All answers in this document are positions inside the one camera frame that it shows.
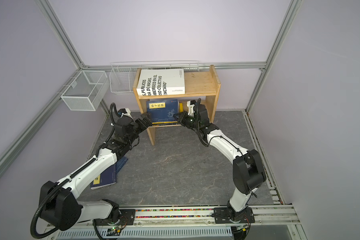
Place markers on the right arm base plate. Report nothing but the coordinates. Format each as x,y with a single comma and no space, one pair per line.
227,215

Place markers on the white wire rack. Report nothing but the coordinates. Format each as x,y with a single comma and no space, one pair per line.
122,74

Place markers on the aluminium front rail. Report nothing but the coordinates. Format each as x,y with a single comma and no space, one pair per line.
268,222

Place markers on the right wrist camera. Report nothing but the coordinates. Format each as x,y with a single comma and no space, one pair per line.
191,104

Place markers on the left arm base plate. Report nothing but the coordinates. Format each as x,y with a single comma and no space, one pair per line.
125,217

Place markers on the white book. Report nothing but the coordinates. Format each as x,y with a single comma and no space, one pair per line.
161,82

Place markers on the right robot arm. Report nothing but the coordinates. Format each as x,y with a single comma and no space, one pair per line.
248,169

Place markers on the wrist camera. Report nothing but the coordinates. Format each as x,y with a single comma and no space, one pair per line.
191,104
124,113

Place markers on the blue book with yellow label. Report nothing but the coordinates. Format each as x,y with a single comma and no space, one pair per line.
106,178

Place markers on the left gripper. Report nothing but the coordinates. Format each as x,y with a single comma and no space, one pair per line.
148,122

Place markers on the wooden two-tier shelf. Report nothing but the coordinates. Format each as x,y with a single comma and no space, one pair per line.
197,85

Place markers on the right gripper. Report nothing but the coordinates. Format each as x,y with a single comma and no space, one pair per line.
184,119

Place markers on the white mesh basket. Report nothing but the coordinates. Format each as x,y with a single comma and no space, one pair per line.
86,91

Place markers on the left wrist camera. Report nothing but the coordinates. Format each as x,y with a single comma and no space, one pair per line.
124,113

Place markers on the blue book with barcode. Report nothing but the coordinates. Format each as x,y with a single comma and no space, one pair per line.
172,102

